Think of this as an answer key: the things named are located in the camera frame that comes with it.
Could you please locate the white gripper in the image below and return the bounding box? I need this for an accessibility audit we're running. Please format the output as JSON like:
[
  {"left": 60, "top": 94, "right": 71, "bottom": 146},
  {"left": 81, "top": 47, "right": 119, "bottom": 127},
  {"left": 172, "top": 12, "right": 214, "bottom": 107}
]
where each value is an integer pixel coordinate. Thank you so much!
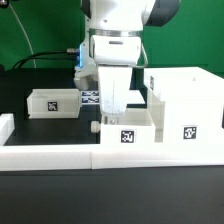
[{"left": 98, "top": 66, "right": 132, "bottom": 125}]

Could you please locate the white front drawer box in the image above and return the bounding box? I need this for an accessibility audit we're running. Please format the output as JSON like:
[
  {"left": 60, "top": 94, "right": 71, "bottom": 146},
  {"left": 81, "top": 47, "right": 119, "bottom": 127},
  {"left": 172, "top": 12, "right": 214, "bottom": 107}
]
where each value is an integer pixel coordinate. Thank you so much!
[{"left": 91, "top": 108, "right": 155, "bottom": 145}]

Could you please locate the white drawer box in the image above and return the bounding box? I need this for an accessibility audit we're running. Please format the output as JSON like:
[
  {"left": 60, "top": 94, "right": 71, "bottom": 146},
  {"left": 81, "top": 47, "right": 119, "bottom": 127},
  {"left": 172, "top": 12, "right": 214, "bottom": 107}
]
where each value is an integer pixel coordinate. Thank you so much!
[
  {"left": 27, "top": 89, "right": 81, "bottom": 119},
  {"left": 91, "top": 108, "right": 155, "bottom": 145}
]

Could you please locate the white drawer cabinet frame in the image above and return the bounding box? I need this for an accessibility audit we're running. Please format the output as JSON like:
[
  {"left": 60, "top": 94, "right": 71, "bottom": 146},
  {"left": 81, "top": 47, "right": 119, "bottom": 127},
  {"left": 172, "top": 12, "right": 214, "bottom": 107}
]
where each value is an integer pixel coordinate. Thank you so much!
[{"left": 144, "top": 67, "right": 224, "bottom": 143}]

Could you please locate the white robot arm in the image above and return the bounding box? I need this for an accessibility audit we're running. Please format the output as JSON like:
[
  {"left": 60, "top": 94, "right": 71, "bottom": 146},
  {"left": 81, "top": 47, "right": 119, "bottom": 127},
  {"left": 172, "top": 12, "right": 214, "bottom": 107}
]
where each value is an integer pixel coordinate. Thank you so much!
[{"left": 74, "top": 0, "right": 181, "bottom": 124}]

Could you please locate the white rear drawer box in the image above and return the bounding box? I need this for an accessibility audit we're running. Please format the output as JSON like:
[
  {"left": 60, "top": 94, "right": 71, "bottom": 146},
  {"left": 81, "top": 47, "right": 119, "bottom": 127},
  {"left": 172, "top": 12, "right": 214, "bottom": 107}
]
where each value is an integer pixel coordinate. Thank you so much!
[{"left": 27, "top": 89, "right": 81, "bottom": 119}]

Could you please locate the white fiducial marker sheet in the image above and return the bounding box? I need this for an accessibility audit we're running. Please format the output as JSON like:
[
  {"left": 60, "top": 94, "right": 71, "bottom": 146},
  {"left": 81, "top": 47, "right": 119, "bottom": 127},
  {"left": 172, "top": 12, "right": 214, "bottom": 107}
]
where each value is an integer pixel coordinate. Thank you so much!
[{"left": 81, "top": 89, "right": 146, "bottom": 105}]

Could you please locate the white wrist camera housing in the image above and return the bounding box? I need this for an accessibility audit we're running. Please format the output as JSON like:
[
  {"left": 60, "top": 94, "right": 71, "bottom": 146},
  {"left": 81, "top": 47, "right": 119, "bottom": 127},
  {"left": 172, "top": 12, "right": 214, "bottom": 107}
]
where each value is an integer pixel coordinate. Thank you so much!
[{"left": 90, "top": 35, "right": 141, "bottom": 66}]

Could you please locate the white U-shaped border wall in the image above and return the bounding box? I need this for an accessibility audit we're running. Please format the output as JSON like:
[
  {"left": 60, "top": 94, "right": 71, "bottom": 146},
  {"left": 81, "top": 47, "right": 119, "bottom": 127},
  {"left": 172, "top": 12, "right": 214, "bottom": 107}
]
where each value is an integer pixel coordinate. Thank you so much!
[{"left": 0, "top": 114, "right": 224, "bottom": 171}]

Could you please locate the black cable bundle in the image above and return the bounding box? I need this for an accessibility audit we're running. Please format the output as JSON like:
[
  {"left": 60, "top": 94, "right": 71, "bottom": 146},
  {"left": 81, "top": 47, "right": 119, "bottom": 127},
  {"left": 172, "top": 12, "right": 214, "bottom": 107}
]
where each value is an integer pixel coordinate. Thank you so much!
[{"left": 11, "top": 48, "right": 81, "bottom": 70}]

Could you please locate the thin white cable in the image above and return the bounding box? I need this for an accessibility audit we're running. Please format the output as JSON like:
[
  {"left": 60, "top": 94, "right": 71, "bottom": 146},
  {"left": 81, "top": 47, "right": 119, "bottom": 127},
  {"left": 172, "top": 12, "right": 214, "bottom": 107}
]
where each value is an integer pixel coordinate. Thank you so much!
[{"left": 8, "top": 3, "right": 38, "bottom": 69}]

